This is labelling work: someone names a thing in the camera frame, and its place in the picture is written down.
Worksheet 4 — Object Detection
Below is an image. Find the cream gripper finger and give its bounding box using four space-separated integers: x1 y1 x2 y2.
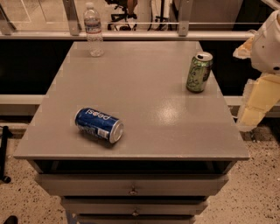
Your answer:
237 73 280 128
233 38 254 59

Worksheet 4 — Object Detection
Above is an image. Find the blue pepsi can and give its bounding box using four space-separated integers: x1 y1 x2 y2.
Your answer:
74 108 124 144

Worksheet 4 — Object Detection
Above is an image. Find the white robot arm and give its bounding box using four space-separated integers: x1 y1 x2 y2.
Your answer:
233 10 280 132

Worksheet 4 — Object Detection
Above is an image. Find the green soda can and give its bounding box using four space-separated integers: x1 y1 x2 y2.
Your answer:
185 52 213 93

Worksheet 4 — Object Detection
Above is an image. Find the clear plastic water bottle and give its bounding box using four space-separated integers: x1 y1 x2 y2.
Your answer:
83 2 104 57

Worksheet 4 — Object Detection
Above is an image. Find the grey drawer cabinet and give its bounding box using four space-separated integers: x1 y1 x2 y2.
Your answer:
15 41 249 224

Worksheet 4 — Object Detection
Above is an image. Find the black office chair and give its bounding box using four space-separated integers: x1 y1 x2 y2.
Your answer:
105 0 137 31

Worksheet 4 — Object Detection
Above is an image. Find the metal drawer knob upper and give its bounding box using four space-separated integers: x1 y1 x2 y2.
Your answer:
129 186 138 196

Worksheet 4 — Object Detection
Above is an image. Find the metal drawer knob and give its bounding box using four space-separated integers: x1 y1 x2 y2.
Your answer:
129 186 138 196
132 208 139 217

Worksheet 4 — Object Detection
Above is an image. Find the metal drawer knob lower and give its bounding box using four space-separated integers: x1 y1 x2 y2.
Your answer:
132 208 139 217

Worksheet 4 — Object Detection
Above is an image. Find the grey drawer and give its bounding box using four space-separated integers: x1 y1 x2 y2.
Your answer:
62 199 208 215
36 174 228 196

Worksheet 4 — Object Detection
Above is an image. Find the top grey drawer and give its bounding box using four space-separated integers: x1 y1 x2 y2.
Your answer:
36 174 228 196

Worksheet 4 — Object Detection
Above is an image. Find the black stand with caster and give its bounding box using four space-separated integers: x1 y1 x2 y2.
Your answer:
0 126 12 184

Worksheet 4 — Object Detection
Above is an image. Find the metal railing frame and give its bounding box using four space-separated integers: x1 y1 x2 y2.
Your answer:
0 0 255 41

